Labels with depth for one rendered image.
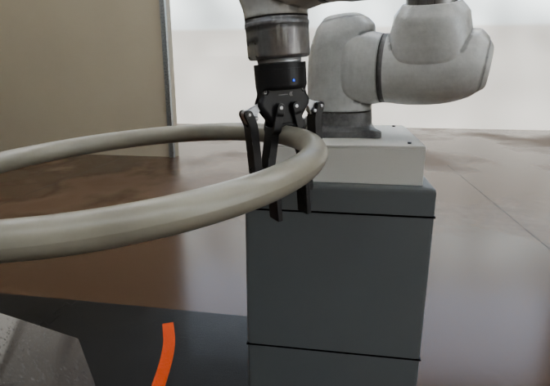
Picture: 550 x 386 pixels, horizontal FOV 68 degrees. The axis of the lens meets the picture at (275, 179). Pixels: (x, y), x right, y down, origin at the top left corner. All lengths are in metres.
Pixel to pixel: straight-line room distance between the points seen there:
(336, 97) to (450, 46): 0.25
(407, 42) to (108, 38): 5.01
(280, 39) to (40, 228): 0.38
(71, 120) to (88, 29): 1.18
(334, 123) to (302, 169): 0.59
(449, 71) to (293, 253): 0.49
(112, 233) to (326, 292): 0.71
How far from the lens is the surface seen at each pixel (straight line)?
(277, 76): 0.57
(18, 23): 6.39
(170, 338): 1.77
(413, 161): 0.88
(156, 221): 0.30
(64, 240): 0.30
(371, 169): 0.88
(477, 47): 0.92
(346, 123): 0.96
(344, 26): 0.96
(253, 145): 0.58
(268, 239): 0.91
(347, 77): 0.94
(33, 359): 0.66
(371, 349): 1.03
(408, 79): 0.91
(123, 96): 5.62
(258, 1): 0.58
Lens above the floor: 1.02
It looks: 14 degrees down
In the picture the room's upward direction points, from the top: straight up
